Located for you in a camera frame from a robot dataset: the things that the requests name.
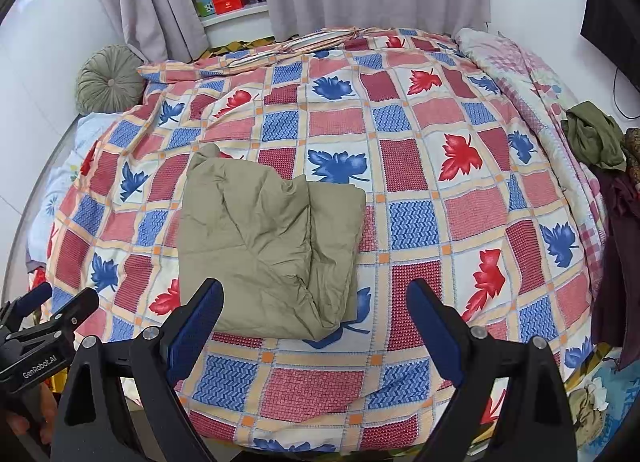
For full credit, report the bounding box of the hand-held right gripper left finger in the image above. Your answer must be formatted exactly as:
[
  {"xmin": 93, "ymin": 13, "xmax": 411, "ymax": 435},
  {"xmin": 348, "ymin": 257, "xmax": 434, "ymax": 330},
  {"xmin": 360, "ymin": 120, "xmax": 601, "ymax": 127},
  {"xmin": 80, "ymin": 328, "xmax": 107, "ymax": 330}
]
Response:
[{"xmin": 50, "ymin": 278, "xmax": 225, "ymax": 462}]

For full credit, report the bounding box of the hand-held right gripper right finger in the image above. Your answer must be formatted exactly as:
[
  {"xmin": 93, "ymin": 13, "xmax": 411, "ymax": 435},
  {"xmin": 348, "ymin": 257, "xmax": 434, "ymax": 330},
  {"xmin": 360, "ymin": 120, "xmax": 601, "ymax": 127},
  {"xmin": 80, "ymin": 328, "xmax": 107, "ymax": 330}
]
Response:
[{"xmin": 406, "ymin": 278, "xmax": 578, "ymax": 462}]

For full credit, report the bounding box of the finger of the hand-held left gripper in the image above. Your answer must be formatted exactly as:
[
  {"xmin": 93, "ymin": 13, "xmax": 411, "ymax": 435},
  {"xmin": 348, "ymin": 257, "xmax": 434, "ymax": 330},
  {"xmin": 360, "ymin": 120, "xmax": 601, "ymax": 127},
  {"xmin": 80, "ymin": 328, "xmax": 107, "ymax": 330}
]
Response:
[
  {"xmin": 0, "ymin": 282, "xmax": 53, "ymax": 330},
  {"xmin": 7, "ymin": 287, "xmax": 100, "ymax": 343}
]

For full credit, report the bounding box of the khaki padded jacket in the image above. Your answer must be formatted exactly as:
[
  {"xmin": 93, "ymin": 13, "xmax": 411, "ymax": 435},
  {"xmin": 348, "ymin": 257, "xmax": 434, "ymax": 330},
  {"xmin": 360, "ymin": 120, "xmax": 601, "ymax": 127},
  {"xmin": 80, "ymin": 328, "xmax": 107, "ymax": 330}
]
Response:
[{"xmin": 177, "ymin": 143, "xmax": 367, "ymax": 341}]

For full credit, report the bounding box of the person's left hand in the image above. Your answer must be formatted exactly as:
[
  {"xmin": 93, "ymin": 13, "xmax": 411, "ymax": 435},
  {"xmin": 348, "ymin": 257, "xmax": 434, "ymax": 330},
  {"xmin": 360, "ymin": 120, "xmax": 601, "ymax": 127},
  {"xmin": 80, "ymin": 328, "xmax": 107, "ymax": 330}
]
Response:
[{"xmin": 5, "ymin": 384, "xmax": 60, "ymax": 445}]

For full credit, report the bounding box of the leaf-print patchwork quilt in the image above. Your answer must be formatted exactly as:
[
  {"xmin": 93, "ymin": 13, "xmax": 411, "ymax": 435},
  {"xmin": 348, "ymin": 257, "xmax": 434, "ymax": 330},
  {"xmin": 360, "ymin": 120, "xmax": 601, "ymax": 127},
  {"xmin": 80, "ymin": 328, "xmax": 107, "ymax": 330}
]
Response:
[{"xmin": 47, "ymin": 26, "xmax": 608, "ymax": 453}]

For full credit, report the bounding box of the blue floral bedding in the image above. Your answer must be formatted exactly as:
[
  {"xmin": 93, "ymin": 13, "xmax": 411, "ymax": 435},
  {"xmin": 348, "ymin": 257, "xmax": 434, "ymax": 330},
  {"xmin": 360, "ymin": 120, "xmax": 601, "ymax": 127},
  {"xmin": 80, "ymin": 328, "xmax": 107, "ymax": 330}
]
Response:
[{"xmin": 565, "ymin": 347, "xmax": 640, "ymax": 450}]

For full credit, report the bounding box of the light blue floral pillow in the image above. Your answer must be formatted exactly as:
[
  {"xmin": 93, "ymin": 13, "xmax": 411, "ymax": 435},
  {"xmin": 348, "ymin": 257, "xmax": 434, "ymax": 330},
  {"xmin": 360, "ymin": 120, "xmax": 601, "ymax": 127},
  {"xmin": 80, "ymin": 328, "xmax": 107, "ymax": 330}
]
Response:
[{"xmin": 25, "ymin": 112, "xmax": 118, "ymax": 263}]

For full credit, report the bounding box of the dark maroon cloth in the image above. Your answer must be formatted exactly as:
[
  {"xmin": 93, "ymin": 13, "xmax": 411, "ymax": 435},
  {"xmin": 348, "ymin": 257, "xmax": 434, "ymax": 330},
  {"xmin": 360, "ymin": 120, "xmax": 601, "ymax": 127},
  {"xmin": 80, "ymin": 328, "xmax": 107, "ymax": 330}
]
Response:
[{"xmin": 590, "ymin": 169, "xmax": 640, "ymax": 373}]

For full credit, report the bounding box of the round green pleated cushion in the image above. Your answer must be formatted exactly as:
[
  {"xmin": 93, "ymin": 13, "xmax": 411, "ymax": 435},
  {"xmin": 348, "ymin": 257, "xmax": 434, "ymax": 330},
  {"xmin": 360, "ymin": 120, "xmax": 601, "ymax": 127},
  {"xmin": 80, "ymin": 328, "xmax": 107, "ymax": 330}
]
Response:
[{"xmin": 76, "ymin": 45, "xmax": 148, "ymax": 115}]

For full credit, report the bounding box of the olive green cloth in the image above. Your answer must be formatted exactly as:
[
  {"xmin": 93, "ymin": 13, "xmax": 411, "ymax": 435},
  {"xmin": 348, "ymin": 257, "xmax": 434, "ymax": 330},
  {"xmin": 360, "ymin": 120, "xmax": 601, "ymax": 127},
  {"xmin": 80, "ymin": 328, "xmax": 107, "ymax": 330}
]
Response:
[{"xmin": 561, "ymin": 102, "xmax": 628, "ymax": 173}]

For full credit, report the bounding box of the brown patterned cloth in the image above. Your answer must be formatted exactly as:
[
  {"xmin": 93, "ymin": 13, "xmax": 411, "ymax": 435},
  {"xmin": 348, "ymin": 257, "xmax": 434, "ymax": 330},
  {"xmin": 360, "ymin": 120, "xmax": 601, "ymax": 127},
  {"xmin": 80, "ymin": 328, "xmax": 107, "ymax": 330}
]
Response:
[{"xmin": 621, "ymin": 127, "xmax": 640, "ymax": 175}]

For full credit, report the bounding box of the pink floral blanket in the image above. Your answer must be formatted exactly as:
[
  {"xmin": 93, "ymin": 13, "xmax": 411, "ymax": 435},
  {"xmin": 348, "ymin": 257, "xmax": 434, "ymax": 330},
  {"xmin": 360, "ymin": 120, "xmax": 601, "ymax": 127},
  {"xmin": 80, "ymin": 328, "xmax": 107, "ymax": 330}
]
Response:
[{"xmin": 455, "ymin": 28, "xmax": 608, "ymax": 293}]

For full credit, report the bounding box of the white window sill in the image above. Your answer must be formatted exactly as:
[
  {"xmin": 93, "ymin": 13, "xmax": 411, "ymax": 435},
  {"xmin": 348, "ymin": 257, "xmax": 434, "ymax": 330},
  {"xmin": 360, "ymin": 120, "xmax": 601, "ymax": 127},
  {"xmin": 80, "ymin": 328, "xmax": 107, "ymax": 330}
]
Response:
[{"xmin": 200, "ymin": 2, "xmax": 273, "ymax": 50}]

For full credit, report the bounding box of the striped pillow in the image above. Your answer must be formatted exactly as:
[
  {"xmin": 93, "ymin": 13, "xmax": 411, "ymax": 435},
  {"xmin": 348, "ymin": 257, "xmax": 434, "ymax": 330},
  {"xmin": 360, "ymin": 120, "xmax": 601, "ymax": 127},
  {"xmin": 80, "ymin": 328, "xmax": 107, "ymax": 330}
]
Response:
[{"xmin": 280, "ymin": 26, "xmax": 396, "ymax": 52}]

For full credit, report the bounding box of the black television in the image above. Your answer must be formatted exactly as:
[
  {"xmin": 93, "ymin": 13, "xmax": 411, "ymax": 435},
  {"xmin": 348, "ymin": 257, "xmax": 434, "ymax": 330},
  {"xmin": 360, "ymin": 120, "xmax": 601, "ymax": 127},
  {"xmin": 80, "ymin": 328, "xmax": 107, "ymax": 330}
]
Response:
[{"xmin": 580, "ymin": 0, "xmax": 640, "ymax": 75}]

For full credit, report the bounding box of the black cable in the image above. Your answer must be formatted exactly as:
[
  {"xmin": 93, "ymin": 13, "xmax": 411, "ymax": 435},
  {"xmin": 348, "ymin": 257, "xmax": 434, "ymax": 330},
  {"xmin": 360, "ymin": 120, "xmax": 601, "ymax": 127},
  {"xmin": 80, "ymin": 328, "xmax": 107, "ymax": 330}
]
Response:
[{"xmin": 612, "ymin": 69, "xmax": 640, "ymax": 120}]

